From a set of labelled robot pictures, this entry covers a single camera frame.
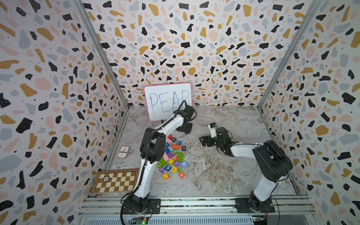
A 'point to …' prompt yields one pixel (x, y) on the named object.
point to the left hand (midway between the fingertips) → (188, 129)
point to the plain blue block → (167, 150)
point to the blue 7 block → (167, 145)
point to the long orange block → (176, 146)
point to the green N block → (179, 170)
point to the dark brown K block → (174, 139)
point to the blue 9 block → (168, 168)
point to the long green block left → (163, 161)
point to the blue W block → (179, 142)
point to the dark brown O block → (183, 148)
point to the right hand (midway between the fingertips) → (205, 137)
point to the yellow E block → (174, 169)
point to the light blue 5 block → (184, 164)
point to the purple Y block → (161, 169)
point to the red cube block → (170, 136)
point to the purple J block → (176, 163)
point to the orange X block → (165, 176)
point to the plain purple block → (169, 154)
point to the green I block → (158, 165)
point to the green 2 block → (175, 152)
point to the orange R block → (175, 158)
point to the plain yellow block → (170, 161)
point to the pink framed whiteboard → (163, 100)
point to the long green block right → (180, 157)
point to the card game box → (123, 152)
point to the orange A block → (182, 175)
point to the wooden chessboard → (116, 180)
